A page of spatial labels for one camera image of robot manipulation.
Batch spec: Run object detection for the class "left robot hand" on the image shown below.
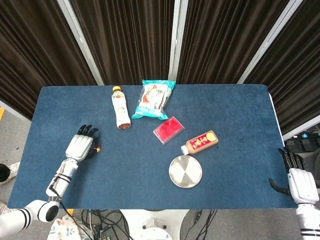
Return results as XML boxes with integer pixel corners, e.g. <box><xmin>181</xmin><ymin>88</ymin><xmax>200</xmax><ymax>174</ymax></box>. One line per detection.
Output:
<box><xmin>64</xmin><ymin>124</ymin><xmax>100</xmax><ymax>164</ymax></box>

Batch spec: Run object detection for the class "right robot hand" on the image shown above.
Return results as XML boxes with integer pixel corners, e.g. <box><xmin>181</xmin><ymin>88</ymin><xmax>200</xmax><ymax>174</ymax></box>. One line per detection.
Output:
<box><xmin>268</xmin><ymin>147</ymin><xmax>320</xmax><ymax>205</ymax></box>

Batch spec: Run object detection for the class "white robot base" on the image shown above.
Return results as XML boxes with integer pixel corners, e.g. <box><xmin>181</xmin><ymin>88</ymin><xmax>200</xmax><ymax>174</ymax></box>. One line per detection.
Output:
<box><xmin>119</xmin><ymin>209</ymin><xmax>189</xmax><ymax>240</ymax></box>

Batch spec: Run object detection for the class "white label tea bottle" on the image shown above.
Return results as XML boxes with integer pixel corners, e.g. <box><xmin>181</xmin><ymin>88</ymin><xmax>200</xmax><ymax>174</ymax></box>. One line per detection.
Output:
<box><xmin>111</xmin><ymin>85</ymin><xmax>132</xmax><ymax>130</ymax></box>

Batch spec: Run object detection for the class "blue tablecloth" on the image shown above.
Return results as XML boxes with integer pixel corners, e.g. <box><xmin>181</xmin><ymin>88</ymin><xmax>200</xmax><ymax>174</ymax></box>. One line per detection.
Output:
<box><xmin>6</xmin><ymin>84</ymin><xmax>298</xmax><ymax>210</ymax></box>

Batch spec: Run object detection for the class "black and white shoe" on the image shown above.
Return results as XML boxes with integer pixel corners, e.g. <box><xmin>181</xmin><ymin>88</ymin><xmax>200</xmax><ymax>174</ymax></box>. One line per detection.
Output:
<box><xmin>0</xmin><ymin>161</ymin><xmax>21</xmax><ymax>185</ymax></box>

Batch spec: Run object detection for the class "floral patterned cloth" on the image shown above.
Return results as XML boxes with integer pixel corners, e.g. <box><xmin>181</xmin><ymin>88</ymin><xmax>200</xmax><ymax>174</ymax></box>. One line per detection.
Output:
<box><xmin>47</xmin><ymin>215</ymin><xmax>85</xmax><ymax>240</ymax></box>

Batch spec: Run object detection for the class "teal snack bag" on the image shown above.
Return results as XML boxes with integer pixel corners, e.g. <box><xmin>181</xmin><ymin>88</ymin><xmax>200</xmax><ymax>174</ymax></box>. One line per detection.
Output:
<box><xmin>131</xmin><ymin>79</ymin><xmax>177</xmax><ymax>121</ymax></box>

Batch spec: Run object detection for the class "red clear plastic case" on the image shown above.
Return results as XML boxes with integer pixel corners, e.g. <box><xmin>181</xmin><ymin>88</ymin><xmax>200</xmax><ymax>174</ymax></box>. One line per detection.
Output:
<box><xmin>152</xmin><ymin>115</ymin><xmax>186</xmax><ymax>145</ymax></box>

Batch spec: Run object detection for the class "dark brown curtain panel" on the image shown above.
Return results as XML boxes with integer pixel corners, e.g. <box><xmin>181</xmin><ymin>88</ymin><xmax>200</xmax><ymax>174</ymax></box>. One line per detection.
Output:
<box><xmin>243</xmin><ymin>0</ymin><xmax>320</xmax><ymax>136</ymax></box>
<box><xmin>69</xmin><ymin>0</ymin><xmax>176</xmax><ymax>86</ymax></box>
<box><xmin>0</xmin><ymin>0</ymin><xmax>98</xmax><ymax>121</ymax></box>
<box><xmin>176</xmin><ymin>0</ymin><xmax>292</xmax><ymax>85</ymax></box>

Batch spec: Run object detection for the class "round stainless steel plate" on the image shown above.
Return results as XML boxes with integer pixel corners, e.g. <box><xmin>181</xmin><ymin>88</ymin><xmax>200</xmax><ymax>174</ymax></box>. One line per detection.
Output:
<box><xmin>168</xmin><ymin>154</ymin><xmax>203</xmax><ymax>189</ymax></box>

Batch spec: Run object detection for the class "brown sauce bottle red label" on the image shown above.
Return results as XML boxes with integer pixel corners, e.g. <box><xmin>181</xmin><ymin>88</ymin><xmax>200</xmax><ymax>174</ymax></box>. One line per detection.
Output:
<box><xmin>180</xmin><ymin>129</ymin><xmax>220</xmax><ymax>155</ymax></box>

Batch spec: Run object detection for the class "white partition base rail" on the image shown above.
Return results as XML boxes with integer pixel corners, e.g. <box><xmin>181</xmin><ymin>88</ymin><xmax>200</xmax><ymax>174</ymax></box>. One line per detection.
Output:
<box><xmin>0</xmin><ymin>99</ymin><xmax>32</xmax><ymax>123</ymax></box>
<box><xmin>282</xmin><ymin>121</ymin><xmax>320</xmax><ymax>141</ymax></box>

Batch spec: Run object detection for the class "white table frame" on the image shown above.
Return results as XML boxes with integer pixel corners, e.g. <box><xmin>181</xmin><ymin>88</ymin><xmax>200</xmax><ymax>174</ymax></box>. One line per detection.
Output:
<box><xmin>267</xmin><ymin>91</ymin><xmax>285</xmax><ymax>142</ymax></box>

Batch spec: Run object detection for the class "black cable bundle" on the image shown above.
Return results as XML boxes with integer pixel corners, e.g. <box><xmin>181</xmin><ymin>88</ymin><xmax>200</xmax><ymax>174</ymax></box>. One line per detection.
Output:
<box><xmin>79</xmin><ymin>209</ymin><xmax>135</xmax><ymax>240</ymax></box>
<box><xmin>183</xmin><ymin>209</ymin><xmax>219</xmax><ymax>240</ymax></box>

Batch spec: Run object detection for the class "white partition post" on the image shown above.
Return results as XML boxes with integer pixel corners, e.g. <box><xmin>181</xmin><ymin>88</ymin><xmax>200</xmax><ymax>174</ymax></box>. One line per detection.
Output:
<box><xmin>167</xmin><ymin>0</ymin><xmax>189</xmax><ymax>82</ymax></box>
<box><xmin>56</xmin><ymin>0</ymin><xmax>105</xmax><ymax>86</ymax></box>
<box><xmin>236</xmin><ymin>0</ymin><xmax>301</xmax><ymax>85</ymax></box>

